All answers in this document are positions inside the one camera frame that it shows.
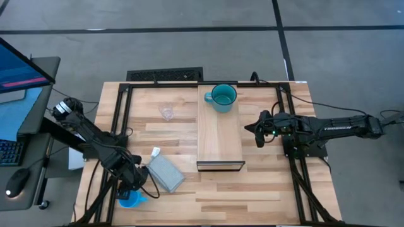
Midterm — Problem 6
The large teal mug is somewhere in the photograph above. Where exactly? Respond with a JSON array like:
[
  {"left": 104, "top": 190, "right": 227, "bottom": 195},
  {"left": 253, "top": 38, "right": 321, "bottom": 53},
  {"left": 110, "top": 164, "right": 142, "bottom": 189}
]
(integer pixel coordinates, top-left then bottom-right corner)
[{"left": 204, "top": 83, "right": 238, "bottom": 114}]

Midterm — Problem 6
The backlit black keyboard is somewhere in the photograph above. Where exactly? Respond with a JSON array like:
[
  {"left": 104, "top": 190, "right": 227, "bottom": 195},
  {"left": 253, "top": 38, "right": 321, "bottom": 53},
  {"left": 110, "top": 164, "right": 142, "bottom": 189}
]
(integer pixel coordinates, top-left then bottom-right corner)
[{"left": 0, "top": 138, "right": 25, "bottom": 167}]

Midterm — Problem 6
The grey mesh pouch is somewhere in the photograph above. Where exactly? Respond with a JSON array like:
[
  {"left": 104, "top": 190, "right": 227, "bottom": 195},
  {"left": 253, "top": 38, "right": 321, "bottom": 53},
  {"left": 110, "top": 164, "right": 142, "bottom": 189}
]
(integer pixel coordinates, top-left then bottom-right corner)
[{"left": 143, "top": 153, "right": 186, "bottom": 194}]

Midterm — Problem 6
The black metal table frame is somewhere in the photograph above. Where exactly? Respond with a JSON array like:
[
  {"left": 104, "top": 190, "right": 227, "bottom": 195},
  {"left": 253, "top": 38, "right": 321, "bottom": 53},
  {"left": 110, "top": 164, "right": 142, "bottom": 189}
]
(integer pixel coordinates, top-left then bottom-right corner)
[{"left": 74, "top": 80, "right": 345, "bottom": 227}]

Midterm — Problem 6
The wooden shelf board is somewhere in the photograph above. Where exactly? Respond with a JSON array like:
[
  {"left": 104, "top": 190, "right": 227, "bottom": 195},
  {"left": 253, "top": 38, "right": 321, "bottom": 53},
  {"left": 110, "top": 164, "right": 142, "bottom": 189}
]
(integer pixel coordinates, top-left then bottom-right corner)
[{"left": 196, "top": 83, "right": 246, "bottom": 172}]

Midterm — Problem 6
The computer monitor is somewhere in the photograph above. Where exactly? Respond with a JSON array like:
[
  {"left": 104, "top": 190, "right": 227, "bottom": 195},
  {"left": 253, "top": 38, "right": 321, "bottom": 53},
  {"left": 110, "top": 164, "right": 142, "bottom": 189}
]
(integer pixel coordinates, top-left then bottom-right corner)
[{"left": 0, "top": 37, "right": 56, "bottom": 95}]

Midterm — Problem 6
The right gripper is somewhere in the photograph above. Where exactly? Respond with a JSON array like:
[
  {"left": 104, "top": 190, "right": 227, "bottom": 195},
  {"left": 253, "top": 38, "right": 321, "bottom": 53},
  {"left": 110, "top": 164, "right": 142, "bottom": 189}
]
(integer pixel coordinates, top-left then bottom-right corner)
[{"left": 244, "top": 110, "right": 292, "bottom": 149}]

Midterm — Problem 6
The small blue mug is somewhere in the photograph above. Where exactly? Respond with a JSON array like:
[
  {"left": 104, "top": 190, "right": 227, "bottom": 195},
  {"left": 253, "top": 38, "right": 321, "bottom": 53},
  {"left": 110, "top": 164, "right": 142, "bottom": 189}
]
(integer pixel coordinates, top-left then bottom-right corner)
[{"left": 118, "top": 190, "right": 148, "bottom": 209}]

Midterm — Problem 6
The grey computer desk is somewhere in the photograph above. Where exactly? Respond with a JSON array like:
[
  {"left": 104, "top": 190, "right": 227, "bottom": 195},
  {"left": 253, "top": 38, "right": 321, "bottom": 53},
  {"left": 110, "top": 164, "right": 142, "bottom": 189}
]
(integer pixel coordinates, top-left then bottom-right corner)
[{"left": 0, "top": 56, "right": 61, "bottom": 212}]

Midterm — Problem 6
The black perforated panel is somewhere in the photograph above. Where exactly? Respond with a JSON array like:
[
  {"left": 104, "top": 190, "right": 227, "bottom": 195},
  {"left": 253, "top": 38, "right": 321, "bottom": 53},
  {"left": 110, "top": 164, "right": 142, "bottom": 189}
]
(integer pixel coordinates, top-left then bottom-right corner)
[{"left": 126, "top": 66, "right": 204, "bottom": 82}]

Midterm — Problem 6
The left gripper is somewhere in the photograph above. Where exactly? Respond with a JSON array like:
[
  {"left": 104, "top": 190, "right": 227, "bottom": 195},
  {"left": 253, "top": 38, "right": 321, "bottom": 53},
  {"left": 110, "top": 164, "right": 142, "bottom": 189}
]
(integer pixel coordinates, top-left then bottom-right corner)
[{"left": 112, "top": 155, "right": 150, "bottom": 201}]

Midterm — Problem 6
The black computer mouse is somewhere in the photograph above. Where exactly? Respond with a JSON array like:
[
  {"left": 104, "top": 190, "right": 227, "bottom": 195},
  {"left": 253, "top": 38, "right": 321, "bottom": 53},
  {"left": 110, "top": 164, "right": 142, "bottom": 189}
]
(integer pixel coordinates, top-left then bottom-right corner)
[{"left": 4, "top": 168, "right": 31, "bottom": 199}]

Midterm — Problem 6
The white box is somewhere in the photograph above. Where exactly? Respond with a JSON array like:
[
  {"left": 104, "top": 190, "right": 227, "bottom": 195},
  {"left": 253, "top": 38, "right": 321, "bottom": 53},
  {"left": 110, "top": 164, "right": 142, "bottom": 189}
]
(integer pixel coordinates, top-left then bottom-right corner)
[{"left": 68, "top": 146, "right": 86, "bottom": 171}]

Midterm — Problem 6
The clear plastic cup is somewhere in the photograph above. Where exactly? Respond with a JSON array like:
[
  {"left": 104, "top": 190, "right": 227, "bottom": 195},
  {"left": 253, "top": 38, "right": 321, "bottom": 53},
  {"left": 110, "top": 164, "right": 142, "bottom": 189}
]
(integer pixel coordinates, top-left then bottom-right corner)
[{"left": 158, "top": 102, "right": 175, "bottom": 122}]

